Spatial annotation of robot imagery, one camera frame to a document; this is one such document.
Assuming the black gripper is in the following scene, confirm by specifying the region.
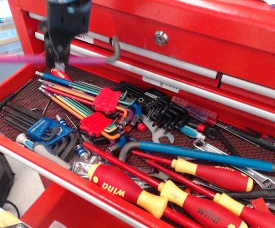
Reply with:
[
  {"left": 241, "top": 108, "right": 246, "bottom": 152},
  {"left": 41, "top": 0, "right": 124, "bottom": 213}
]
[{"left": 39, "top": 0, "right": 92, "bottom": 71}]

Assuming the small red cap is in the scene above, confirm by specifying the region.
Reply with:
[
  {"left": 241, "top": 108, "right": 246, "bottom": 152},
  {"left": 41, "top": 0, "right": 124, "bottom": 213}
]
[{"left": 137, "top": 123, "right": 146, "bottom": 132}]

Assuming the white Markers label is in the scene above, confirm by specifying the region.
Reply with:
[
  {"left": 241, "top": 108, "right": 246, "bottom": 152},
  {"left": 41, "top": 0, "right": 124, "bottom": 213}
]
[{"left": 74, "top": 34, "right": 94, "bottom": 44}]

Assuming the silver chest lock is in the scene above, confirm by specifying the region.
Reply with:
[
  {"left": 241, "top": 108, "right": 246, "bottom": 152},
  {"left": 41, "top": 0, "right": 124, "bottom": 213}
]
[{"left": 154, "top": 31, "right": 169, "bottom": 46}]

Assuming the lower right red screwdriver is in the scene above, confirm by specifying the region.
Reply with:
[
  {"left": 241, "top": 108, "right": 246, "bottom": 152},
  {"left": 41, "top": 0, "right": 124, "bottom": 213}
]
[{"left": 213, "top": 193, "right": 275, "bottom": 228}]

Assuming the open red drawer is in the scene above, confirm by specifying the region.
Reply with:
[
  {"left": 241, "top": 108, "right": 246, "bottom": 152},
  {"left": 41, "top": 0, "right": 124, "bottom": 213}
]
[{"left": 0, "top": 47, "right": 275, "bottom": 228}]

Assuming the middle red yellow screwdriver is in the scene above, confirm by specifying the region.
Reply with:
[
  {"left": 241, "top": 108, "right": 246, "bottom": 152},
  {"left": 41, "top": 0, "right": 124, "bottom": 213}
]
[{"left": 145, "top": 159, "right": 248, "bottom": 228}]

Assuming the red tool chest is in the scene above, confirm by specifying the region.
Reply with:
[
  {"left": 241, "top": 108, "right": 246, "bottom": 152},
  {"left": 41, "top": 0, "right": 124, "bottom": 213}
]
[{"left": 8, "top": 0, "right": 275, "bottom": 228}]

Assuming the white blue small screwdriver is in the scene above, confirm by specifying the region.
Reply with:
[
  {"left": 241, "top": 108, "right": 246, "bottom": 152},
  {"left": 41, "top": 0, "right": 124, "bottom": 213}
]
[{"left": 178, "top": 126, "right": 206, "bottom": 140}]

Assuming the lower red key holder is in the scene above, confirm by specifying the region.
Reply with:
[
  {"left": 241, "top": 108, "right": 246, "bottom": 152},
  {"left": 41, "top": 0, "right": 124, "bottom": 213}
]
[{"left": 80, "top": 112, "right": 113, "bottom": 137}]

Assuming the upper red yellow screwdriver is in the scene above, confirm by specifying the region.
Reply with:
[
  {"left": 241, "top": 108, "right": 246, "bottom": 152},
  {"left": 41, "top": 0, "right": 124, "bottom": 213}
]
[{"left": 133, "top": 150, "right": 254, "bottom": 192}]

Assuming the steel open-end wrench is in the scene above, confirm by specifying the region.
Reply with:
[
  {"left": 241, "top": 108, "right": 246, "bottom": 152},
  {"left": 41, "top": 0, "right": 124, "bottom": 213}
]
[{"left": 140, "top": 114, "right": 174, "bottom": 143}]

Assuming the small red wiha screwdriver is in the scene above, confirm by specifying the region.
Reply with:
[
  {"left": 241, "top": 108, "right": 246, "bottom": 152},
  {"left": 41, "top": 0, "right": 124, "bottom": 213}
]
[{"left": 51, "top": 68, "right": 72, "bottom": 81}]

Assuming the red key holder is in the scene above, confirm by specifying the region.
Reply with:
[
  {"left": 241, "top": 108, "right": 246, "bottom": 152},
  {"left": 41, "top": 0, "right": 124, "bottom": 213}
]
[
  {"left": 80, "top": 112, "right": 113, "bottom": 137},
  {"left": 93, "top": 87, "right": 122, "bottom": 114}
]

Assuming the blue silver bit driver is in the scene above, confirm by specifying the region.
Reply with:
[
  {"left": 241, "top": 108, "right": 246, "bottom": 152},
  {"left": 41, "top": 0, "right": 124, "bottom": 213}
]
[{"left": 75, "top": 144, "right": 90, "bottom": 161}]

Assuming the large blue Allen key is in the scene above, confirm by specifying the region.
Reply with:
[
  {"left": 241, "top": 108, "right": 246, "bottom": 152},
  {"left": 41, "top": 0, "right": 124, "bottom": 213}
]
[{"left": 118, "top": 141, "right": 275, "bottom": 171}]

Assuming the chrome adjustable wrench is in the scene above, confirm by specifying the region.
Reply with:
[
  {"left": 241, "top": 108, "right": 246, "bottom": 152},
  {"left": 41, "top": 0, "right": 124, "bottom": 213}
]
[{"left": 193, "top": 139, "right": 275, "bottom": 189}]

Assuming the black red drawer liner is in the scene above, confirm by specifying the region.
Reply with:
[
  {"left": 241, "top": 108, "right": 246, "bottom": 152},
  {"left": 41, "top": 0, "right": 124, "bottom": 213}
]
[{"left": 0, "top": 65, "right": 275, "bottom": 228}]

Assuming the grey blue screwdriver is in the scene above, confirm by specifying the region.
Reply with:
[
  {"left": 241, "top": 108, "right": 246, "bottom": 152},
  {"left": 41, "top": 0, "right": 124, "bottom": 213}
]
[{"left": 16, "top": 133, "right": 72, "bottom": 171}]

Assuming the blue long hex key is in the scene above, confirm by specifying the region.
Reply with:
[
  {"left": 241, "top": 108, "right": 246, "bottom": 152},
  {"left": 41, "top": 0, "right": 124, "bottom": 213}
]
[{"left": 35, "top": 71, "right": 102, "bottom": 94}]

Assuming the blue hex key holder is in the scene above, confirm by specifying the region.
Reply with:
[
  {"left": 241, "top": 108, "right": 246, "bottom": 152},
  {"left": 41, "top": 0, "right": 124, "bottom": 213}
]
[{"left": 27, "top": 117, "right": 75, "bottom": 145}]

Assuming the big red yellow screwdriver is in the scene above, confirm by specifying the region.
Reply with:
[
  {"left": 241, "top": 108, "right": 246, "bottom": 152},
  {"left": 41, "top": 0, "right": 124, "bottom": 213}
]
[{"left": 88, "top": 164, "right": 201, "bottom": 228}]

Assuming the purple clear screwdriver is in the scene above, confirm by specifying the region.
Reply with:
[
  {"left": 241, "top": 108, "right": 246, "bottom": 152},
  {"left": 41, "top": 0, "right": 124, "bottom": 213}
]
[{"left": 187, "top": 106, "right": 254, "bottom": 144}]

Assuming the black Tekton key holder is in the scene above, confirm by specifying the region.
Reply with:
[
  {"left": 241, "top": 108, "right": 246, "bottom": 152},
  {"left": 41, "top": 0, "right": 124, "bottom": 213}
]
[{"left": 118, "top": 81, "right": 168, "bottom": 109}]

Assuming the upper red key holder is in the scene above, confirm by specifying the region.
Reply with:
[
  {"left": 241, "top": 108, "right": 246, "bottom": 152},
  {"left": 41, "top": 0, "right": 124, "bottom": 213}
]
[{"left": 93, "top": 87, "right": 122, "bottom": 114}]

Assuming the white cutting tools label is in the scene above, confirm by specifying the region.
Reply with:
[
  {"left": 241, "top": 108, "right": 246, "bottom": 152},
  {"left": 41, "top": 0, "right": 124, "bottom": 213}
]
[{"left": 142, "top": 76, "right": 180, "bottom": 93}]

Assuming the violet Allen key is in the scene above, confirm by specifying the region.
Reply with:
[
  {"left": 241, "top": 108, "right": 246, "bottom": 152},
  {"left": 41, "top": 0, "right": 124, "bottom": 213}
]
[{"left": 0, "top": 36, "right": 121, "bottom": 65}]

